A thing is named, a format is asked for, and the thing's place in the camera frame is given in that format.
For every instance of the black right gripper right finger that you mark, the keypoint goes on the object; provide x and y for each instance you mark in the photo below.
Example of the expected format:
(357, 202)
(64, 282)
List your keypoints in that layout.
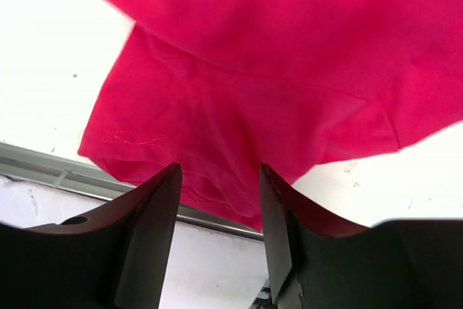
(317, 259)

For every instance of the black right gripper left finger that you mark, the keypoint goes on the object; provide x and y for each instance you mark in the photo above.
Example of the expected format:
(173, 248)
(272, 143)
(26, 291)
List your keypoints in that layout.
(113, 256)

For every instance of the red t shirt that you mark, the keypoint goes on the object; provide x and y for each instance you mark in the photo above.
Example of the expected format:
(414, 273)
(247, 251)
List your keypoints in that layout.
(223, 86)

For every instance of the aluminium table frame rail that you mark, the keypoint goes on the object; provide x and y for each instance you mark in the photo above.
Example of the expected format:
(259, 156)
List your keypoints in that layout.
(87, 180)

